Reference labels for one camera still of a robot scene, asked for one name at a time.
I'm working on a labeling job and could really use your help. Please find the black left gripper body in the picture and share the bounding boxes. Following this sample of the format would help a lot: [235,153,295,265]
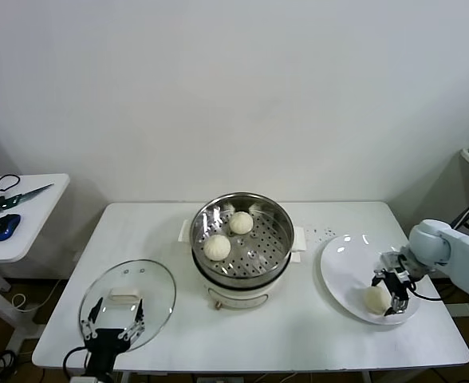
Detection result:
[83,327,134,375]

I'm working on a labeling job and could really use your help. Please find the perforated steel steamer basket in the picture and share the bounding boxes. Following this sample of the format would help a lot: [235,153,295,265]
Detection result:
[190,192,294,289]

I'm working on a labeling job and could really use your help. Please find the round glass pot lid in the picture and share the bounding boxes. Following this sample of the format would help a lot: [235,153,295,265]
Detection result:
[78,259,178,354]

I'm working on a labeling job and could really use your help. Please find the white steamed baozi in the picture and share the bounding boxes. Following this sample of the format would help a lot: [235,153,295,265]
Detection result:
[362,286,392,314]
[228,211,254,235]
[203,234,232,262]

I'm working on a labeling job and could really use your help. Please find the small white side table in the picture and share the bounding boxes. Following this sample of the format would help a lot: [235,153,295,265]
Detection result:
[0,172,71,352]

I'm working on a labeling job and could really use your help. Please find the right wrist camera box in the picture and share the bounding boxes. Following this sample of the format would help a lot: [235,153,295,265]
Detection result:
[379,250,405,270]

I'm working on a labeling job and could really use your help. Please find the white floor cable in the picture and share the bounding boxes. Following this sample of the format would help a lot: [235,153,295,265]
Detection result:
[10,278,66,316]

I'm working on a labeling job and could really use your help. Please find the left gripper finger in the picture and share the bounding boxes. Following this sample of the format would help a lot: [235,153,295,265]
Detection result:
[117,298,146,343]
[80,297,104,341]

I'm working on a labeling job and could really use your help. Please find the black cable adapter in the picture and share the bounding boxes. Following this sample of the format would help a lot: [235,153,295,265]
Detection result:
[450,207,469,231]

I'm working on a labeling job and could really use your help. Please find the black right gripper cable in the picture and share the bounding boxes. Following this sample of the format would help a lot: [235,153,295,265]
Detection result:
[408,274,449,302]

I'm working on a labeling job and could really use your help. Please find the large white round plate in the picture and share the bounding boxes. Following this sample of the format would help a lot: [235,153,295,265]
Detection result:
[319,234,422,326]

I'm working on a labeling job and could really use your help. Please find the blue computer mouse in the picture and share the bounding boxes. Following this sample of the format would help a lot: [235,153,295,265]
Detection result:
[0,214,22,242]

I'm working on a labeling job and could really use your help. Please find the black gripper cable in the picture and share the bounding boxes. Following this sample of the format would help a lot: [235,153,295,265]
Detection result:
[408,274,449,302]
[61,345,93,378]

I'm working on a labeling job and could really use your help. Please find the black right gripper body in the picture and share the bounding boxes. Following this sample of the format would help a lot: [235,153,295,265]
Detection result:
[383,267,412,301]

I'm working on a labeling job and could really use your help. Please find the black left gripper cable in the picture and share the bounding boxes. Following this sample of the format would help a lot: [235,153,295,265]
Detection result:
[61,345,93,378]

